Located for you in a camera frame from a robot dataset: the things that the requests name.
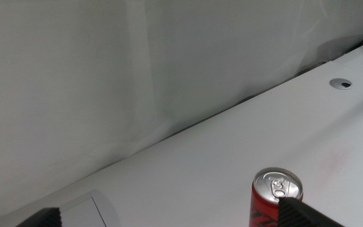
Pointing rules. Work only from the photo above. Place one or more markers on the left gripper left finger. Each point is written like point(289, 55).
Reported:
point(47, 219)

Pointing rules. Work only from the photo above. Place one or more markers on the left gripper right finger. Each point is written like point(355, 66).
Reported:
point(298, 216)

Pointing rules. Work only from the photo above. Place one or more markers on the red drink can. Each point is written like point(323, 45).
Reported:
point(263, 205)

